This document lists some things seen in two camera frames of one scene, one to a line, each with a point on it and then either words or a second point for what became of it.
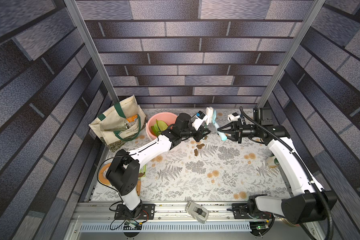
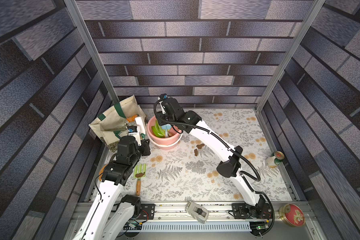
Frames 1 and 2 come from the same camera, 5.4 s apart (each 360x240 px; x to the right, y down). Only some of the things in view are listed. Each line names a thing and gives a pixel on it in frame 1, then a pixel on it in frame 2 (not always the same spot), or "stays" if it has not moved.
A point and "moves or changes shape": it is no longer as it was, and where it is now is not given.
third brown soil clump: (199, 146) stays
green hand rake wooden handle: (139, 183) stays
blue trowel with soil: (220, 134) moves or changes shape
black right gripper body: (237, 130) → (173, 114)
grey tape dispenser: (198, 211) stays
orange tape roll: (101, 176) stays
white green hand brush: (209, 113) → (139, 123)
